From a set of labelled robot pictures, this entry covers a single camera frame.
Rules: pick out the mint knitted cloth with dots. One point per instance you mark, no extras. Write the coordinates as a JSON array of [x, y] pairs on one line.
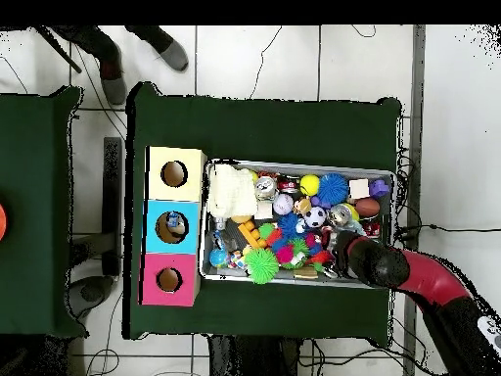
[[355, 228]]

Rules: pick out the person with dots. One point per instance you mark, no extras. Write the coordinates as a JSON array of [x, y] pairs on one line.
[[111, 78]]

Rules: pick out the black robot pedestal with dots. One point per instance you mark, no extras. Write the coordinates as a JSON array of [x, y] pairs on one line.
[[242, 358]]

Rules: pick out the blue spiky ball with eyes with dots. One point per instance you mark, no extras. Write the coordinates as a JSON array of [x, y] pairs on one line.
[[332, 188]]

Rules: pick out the plain wooden block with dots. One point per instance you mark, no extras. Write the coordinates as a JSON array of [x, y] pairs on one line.
[[359, 188]]

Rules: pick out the green spiky rubber ball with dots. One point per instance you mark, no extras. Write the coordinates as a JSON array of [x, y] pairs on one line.
[[261, 266]]

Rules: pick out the opened silver drink can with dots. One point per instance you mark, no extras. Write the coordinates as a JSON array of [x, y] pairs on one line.
[[266, 188]]

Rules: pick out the black rod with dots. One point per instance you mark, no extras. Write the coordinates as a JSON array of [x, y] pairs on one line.
[[72, 64]]

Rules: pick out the orange ball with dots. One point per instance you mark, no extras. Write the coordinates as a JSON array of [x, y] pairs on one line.
[[2, 222]]

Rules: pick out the cream waffle cloth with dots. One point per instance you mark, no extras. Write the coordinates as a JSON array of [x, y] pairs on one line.
[[231, 192]]

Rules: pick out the wooden box with three holes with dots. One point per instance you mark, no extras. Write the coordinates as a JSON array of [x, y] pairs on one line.
[[188, 243]]

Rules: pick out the crushed clear plastic bottle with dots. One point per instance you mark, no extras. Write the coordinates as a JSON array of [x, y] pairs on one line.
[[173, 221]]

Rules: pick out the brown toy football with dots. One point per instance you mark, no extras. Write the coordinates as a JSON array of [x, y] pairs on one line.
[[367, 207]]

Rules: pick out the white baseball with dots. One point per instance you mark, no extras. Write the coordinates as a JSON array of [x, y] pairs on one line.
[[283, 203]]

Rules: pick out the orange plush toy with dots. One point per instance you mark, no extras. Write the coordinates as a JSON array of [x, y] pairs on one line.
[[302, 205]]

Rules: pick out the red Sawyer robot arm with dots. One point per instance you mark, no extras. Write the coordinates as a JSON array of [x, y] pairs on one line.
[[430, 278]]

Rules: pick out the side table with green cloth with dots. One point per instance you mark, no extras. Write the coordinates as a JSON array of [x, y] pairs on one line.
[[35, 176]]

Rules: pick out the black upright panel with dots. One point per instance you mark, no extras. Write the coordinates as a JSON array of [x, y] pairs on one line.
[[112, 196]]

